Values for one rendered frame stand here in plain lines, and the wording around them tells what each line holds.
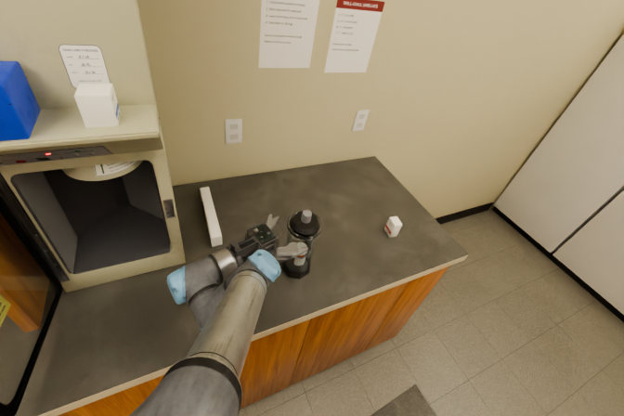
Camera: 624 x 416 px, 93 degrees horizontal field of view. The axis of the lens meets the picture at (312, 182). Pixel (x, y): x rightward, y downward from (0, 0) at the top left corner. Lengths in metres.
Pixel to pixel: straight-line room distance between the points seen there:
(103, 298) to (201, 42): 0.84
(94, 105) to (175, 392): 0.46
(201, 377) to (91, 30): 0.57
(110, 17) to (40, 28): 0.10
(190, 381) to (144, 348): 0.61
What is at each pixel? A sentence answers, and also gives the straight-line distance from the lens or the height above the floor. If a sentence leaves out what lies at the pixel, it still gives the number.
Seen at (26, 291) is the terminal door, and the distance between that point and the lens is 0.95.
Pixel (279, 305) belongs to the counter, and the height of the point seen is 0.94.
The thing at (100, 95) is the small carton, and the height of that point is 1.57.
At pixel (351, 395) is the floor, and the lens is 1.96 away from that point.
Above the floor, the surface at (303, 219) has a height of 1.19.
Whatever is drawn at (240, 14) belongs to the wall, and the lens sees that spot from 1.14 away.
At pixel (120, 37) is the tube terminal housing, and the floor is 1.64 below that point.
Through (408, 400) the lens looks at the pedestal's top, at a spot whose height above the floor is 0.94.
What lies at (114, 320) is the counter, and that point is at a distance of 1.05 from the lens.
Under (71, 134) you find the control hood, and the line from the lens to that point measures 0.65.
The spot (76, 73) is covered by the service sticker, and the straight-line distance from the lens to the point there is 0.71.
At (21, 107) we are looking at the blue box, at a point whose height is 1.55.
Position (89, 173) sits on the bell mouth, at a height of 1.33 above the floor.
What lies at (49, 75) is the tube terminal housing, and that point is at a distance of 0.72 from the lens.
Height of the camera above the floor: 1.83
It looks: 39 degrees down
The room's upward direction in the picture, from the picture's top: 12 degrees clockwise
